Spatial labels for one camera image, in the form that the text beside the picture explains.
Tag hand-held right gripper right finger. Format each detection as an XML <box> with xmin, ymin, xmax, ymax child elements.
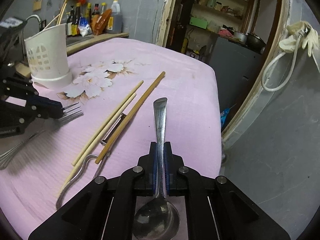
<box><xmin>164</xmin><ymin>141</ymin><xmax>292</xmax><ymax>240</ymax></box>

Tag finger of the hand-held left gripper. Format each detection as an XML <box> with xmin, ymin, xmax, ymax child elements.
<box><xmin>10</xmin><ymin>104</ymin><xmax>63</xmax><ymax>131</ymax></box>
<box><xmin>0</xmin><ymin>77</ymin><xmax>63</xmax><ymax>111</ymax></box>

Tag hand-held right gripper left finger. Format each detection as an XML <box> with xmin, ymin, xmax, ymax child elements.
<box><xmin>27</xmin><ymin>141</ymin><xmax>158</xmax><ymax>240</ymax></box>

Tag metal fork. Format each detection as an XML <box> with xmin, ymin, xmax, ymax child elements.
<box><xmin>0</xmin><ymin>102</ymin><xmax>84</xmax><ymax>170</ymax></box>

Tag metal spoon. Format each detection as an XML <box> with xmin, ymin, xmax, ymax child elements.
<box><xmin>132</xmin><ymin>97</ymin><xmax>180</xmax><ymax>240</ymax></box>

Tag white plastic utensil basket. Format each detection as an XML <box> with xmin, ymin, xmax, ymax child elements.
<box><xmin>24</xmin><ymin>23</ymin><xmax>73</xmax><ymax>90</ymax></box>

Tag brown wooden chopstick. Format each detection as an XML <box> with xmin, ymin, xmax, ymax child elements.
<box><xmin>95</xmin><ymin>71</ymin><xmax>166</xmax><ymax>165</ymax></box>

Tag black wok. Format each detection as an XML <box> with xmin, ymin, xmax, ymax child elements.
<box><xmin>0</xmin><ymin>17</ymin><xmax>28</xmax><ymax>40</ymax></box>

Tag stainless steel sink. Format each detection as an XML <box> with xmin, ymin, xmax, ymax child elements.
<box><xmin>66</xmin><ymin>35</ymin><xmax>93</xmax><ymax>46</ymax></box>

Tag chrome faucet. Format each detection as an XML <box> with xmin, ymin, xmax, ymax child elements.
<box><xmin>25</xmin><ymin>14</ymin><xmax>42</xmax><ymax>60</ymax></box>

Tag blue plastic packet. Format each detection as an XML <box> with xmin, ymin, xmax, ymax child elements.
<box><xmin>220</xmin><ymin>108</ymin><xmax>231</xmax><ymax>128</ymax></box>

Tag pink flower-print tablecloth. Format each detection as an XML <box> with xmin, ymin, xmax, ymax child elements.
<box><xmin>0</xmin><ymin>37</ymin><xmax>223</xmax><ymax>240</ymax></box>

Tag dark bottle white label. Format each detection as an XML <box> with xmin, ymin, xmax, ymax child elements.
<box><xmin>66</xmin><ymin>6</ymin><xmax>75</xmax><ymax>36</ymax></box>

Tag white salt bag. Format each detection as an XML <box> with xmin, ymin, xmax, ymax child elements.
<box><xmin>79</xmin><ymin>17</ymin><xmax>93</xmax><ymax>37</ymax></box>

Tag dark bottle yellow label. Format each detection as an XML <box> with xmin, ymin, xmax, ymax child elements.
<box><xmin>72</xmin><ymin>2</ymin><xmax>82</xmax><ymax>36</ymax></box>

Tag beige kitchen counter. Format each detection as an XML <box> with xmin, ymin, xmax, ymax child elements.
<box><xmin>66</xmin><ymin>32</ymin><xmax>129</xmax><ymax>55</ymax></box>

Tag dark bottle red label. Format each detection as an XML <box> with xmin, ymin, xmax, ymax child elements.
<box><xmin>91</xmin><ymin>4</ymin><xmax>100</xmax><ymax>23</ymax></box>

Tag grey cabinet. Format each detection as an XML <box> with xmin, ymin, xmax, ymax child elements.
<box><xmin>207</xmin><ymin>36</ymin><xmax>264</xmax><ymax>113</ymax></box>

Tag green box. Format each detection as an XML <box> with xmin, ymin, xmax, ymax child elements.
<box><xmin>189</xmin><ymin>17</ymin><xmax>208</xmax><ymax>29</ymax></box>

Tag steel pot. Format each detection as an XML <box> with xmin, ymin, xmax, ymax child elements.
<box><xmin>233</xmin><ymin>31</ymin><xmax>248</xmax><ymax>42</ymax></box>

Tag dark metal pot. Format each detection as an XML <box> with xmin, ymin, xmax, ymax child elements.
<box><xmin>246</xmin><ymin>32</ymin><xmax>266</xmax><ymax>53</ymax></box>

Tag wooden shelf unit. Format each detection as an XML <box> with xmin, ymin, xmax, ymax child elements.
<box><xmin>190</xmin><ymin>0</ymin><xmax>258</xmax><ymax>30</ymax></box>

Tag white rubber glove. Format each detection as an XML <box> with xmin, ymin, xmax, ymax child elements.
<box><xmin>301</xmin><ymin>21</ymin><xmax>319</xmax><ymax>57</ymax></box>
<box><xmin>279</xmin><ymin>21</ymin><xmax>304</xmax><ymax>53</ymax></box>

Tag wooden door frame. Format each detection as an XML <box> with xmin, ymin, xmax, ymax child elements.
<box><xmin>155</xmin><ymin>0</ymin><xmax>290</xmax><ymax>143</ymax></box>

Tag white hose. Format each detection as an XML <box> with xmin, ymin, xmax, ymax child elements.
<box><xmin>261</xmin><ymin>27</ymin><xmax>320</xmax><ymax>92</ymax></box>

